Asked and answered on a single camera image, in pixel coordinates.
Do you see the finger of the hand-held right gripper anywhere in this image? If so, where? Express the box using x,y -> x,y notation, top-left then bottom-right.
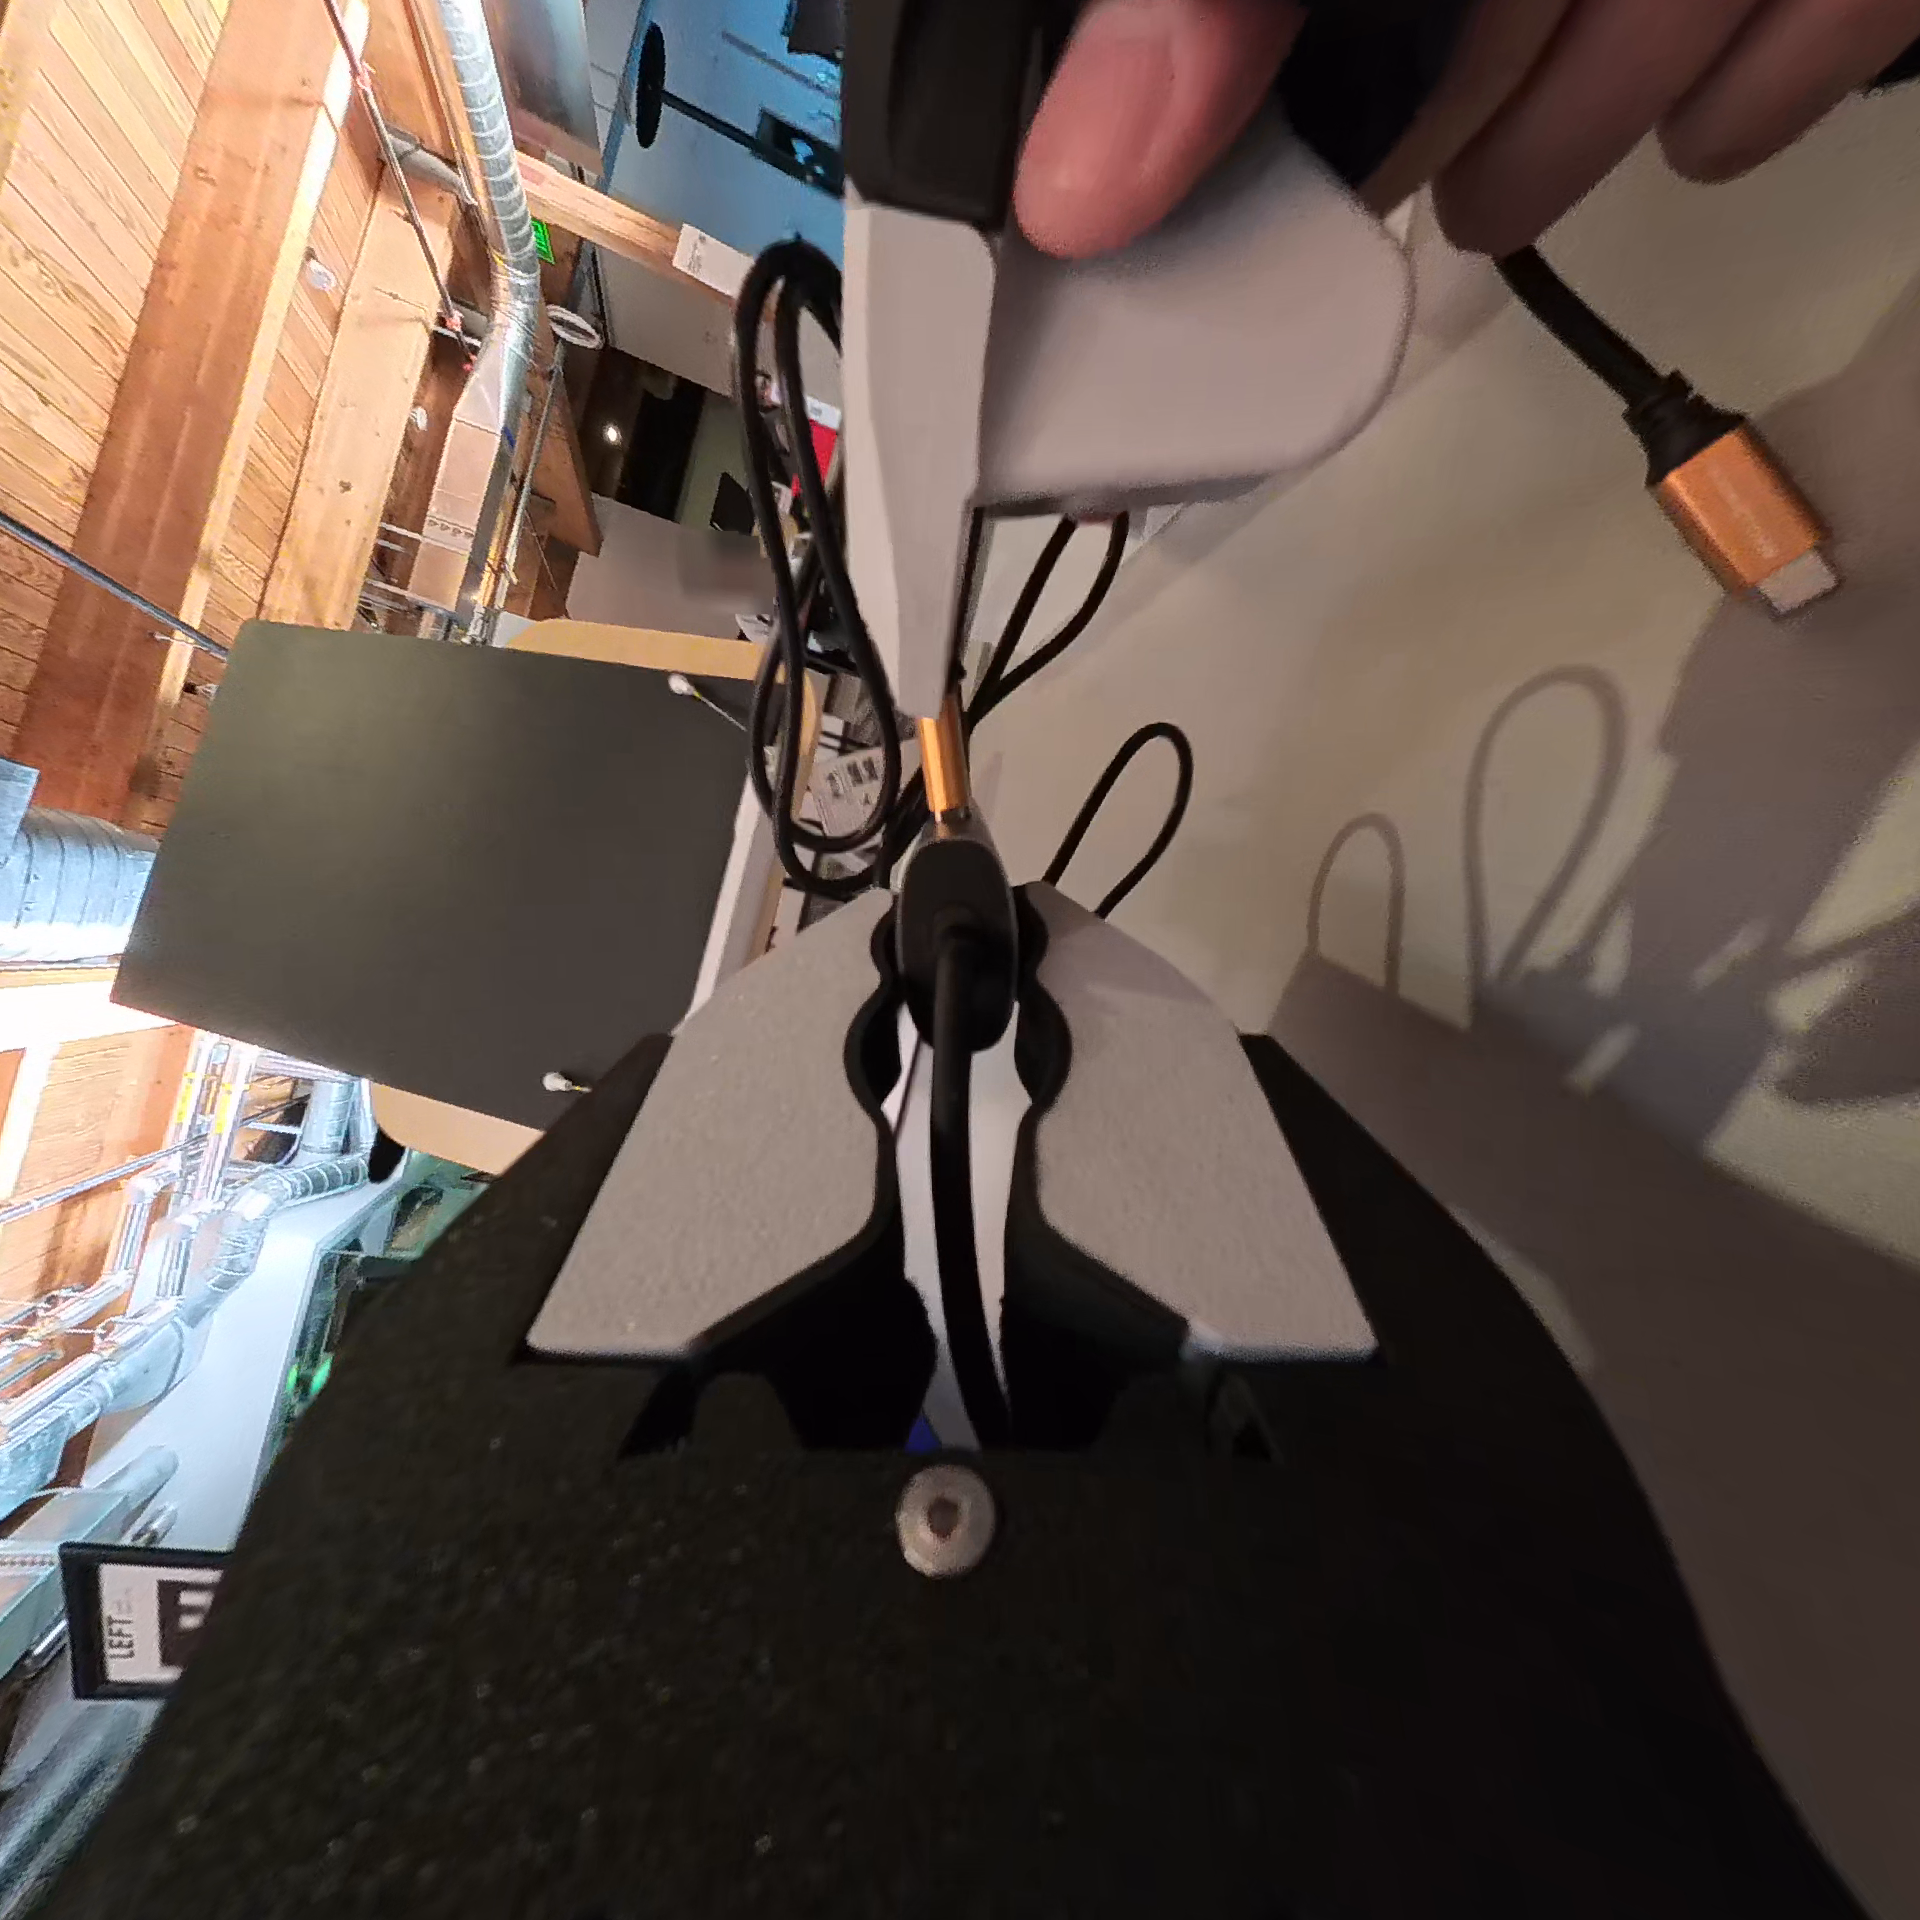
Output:
838,194 -> 997,724
973,121 -> 1413,521

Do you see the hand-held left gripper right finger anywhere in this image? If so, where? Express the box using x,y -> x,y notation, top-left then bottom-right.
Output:
992,883 -> 1377,1447

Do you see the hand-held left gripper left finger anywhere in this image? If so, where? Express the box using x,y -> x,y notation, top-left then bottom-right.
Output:
525,894 -> 935,1447

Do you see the black audio cable gold plug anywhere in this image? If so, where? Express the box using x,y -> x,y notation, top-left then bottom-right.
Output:
733,240 -> 1201,933

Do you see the black adapter cable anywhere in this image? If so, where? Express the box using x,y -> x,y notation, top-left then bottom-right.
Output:
895,833 -> 1025,1451

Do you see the grey desk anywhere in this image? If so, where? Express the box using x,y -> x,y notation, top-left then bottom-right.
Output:
705,75 -> 1920,1920

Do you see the person's right hand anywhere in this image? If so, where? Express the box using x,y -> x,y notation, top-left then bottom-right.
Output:
1013,0 -> 1920,260

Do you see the wood-framed black panel stand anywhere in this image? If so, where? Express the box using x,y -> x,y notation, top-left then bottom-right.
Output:
111,616 -> 820,1178

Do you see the black framed marker sign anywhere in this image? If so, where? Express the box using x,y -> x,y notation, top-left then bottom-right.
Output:
60,1540 -> 228,1706

